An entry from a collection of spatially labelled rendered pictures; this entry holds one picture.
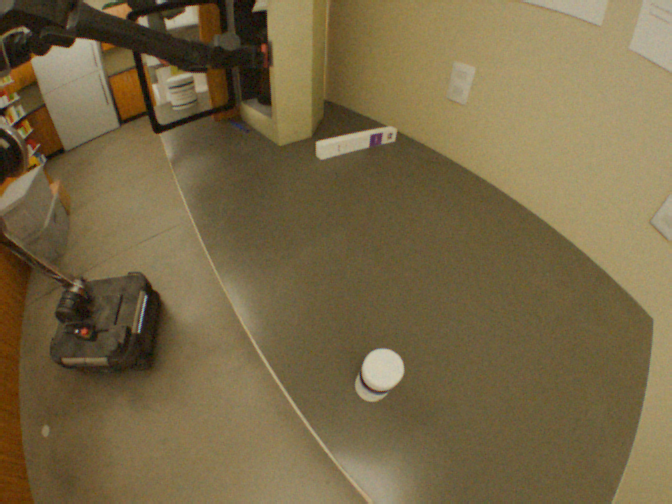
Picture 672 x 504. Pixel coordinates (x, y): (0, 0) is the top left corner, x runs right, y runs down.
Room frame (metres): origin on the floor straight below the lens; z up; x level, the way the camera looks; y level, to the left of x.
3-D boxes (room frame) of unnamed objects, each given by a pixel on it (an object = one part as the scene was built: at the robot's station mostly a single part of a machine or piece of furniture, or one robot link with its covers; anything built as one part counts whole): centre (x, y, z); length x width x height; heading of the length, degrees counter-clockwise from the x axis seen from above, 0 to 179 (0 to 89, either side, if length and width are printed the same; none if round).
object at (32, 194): (1.03, 2.63, 0.49); 0.60 x 0.42 x 0.33; 40
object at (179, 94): (0.82, 0.50, 1.19); 0.30 x 0.01 x 0.40; 134
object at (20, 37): (0.69, 1.09, 1.45); 0.09 x 0.08 x 0.12; 16
